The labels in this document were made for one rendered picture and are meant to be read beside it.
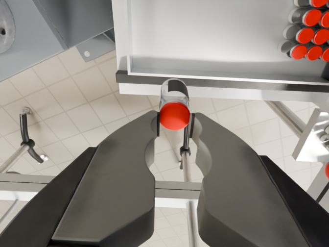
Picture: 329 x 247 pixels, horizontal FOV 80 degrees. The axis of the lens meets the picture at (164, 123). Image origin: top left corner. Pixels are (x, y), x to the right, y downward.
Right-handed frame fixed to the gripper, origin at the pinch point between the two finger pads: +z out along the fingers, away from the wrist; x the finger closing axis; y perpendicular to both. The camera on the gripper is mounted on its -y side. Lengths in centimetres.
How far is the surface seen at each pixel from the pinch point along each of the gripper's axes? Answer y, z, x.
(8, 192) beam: 85, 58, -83
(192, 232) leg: 85, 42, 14
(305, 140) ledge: 19.1, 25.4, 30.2
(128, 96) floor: 51, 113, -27
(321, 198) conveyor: 36, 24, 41
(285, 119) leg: 30, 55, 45
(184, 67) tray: 4.2, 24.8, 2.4
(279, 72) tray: 4.3, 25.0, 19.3
